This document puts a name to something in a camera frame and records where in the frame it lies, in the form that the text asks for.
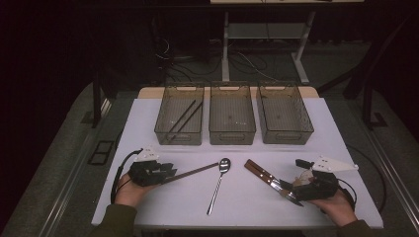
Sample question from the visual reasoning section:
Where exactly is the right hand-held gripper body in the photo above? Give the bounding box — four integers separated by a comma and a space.
291, 155, 360, 202

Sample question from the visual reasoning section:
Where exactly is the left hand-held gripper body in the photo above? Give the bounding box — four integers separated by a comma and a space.
127, 145, 166, 188

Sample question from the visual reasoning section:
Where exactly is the wooden handled fork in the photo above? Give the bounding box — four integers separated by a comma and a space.
247, 158, 299, 198

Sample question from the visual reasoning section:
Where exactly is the brown wooden chopstick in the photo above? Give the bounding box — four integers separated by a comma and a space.
162, 162, 220, 185
161, 163, 220, 186

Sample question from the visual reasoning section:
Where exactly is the wooden handled knife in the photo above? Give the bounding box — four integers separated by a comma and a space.
243, 161, 304, 207

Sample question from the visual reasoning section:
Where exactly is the smoky clear plastic bin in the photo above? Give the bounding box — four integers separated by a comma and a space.
209, 81, 257, 146
256, 82, 314, 145
153, 82, 206, 146

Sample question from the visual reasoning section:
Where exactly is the black chopstick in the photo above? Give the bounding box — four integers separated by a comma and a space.
167, 99, 197, 133
169, 102, 205, 142

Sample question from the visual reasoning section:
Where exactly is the metal spoon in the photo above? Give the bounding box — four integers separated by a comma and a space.
206, 157, 232, 216

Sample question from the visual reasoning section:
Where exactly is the person's right hand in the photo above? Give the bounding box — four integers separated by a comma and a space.
309, 190, 359, 228

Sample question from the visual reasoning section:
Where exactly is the person's left hand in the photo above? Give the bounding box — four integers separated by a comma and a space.
114, 173, 156, 209

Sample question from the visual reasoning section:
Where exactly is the black metal stand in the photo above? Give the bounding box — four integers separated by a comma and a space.
92, 70, 118, 129
317, 19, 419, 130

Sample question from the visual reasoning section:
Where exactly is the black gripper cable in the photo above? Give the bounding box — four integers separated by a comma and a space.
110, 148, 144, 205
337, 143, 387, 214

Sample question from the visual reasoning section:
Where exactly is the black floor frame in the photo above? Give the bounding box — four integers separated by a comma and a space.
88, 140, 116, 166

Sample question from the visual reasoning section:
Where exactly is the metal floor rail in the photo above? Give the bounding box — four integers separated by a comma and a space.
362, 124, 419, 226
39, 98, 113, 237

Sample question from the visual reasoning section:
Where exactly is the white desk with metal frame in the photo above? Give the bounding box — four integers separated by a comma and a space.
209, 0, 366, 85

